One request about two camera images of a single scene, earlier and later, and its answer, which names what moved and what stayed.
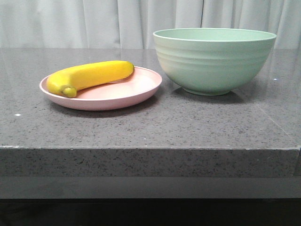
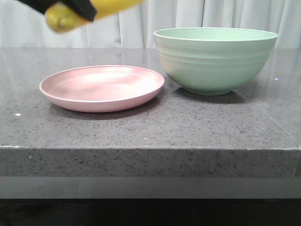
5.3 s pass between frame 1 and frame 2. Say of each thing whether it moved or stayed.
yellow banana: moved
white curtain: stayed
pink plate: stayed
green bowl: stayed
